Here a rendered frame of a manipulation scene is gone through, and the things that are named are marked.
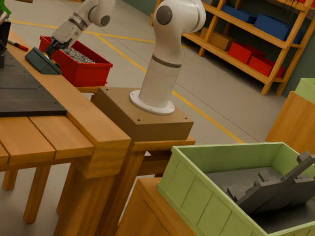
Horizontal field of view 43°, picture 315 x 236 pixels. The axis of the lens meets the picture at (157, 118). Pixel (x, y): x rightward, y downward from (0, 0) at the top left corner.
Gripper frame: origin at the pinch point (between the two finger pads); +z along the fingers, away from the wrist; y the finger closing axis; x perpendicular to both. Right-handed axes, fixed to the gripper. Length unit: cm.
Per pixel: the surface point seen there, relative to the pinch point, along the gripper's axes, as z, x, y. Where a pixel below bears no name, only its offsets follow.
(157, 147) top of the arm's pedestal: 0, -22, -58
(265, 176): -14, -10, -102
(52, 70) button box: 5.5, 2.0, -12.7
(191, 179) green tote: 1, -4, -87
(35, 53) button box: 5.0, 5.4, -1.7
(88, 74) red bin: -4.8, -22.1, -2.7
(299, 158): -22, -2, -109
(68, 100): 9.6, 4.6, -34.5
